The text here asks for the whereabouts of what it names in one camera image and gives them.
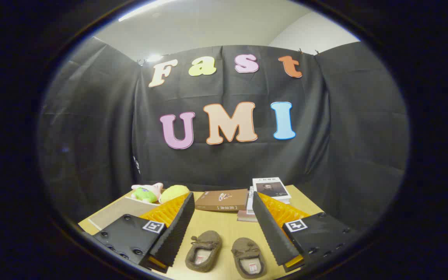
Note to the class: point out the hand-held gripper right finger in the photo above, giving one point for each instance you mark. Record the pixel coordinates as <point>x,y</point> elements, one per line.
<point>270,233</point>

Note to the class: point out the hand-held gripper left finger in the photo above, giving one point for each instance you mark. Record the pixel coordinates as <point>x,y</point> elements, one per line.
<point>177,233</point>

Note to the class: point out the brown fuzzy slipper shoe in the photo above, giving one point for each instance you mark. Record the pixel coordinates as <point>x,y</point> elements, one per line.
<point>243,247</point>
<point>208,239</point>

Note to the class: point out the beige fabric storage box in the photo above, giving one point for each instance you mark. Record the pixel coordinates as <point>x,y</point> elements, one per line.
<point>119,210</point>

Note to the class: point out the reddish brown book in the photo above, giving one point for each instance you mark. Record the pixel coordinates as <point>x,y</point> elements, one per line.
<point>245,216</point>

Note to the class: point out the yellow plush ball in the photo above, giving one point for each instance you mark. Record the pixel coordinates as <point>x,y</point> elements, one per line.
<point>173,192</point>

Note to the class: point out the white portrait cover book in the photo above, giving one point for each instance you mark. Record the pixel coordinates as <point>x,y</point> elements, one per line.
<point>270,188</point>

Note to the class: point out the pink and green plush toy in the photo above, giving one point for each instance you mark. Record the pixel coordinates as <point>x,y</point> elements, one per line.
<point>146,194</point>

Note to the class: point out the brown cover book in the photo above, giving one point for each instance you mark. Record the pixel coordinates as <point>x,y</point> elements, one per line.
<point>220,200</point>

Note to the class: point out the black backdrop cloth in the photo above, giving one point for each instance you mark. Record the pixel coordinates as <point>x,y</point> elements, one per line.
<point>91,136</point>

